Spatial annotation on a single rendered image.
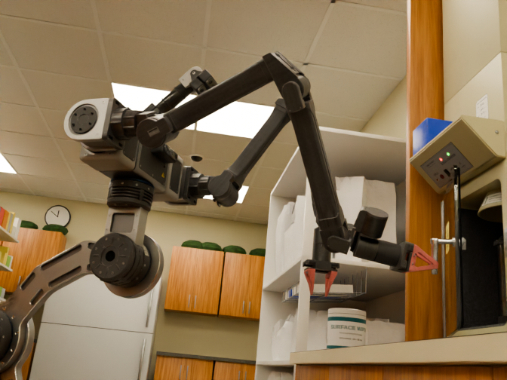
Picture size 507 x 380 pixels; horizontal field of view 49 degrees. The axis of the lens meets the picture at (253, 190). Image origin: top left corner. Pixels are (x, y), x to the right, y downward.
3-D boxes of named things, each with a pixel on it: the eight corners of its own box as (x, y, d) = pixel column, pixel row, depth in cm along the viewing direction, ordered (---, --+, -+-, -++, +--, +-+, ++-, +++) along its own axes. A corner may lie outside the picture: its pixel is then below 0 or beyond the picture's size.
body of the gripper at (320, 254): (339, 269, 166) (341, 245, 168) (306, 265, 165) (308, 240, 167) (333, 272, 172) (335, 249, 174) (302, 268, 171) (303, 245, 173)
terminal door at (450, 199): (447, 339, 152) (445, 200, 164) (461, 329, 124) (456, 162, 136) (444, 338, 152) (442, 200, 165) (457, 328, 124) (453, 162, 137)
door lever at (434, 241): (453, 276, 134) (452, 274, 136) (454, 237, 133) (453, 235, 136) (430, 275, 135) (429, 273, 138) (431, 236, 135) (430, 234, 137)
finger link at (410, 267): (434, 253, 140) (397, 244, 141) (444, 251, 133) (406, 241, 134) (428, 280, 139) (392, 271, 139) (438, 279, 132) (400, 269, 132)
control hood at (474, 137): (444, 195, 166) (444, 163, 169) (506, 157, 136) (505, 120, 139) (408, 190, 165) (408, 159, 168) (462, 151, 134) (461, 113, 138)
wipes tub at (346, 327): (357, 357, 195) (359, 314, 200) (370, 357, 183) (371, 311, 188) (321, 353, 194) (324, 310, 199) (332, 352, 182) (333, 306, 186)
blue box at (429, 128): (444, 162, 168) (443, 135, 171) (460, 150, 159) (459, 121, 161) (412, 157, 167) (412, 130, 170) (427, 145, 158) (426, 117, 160)
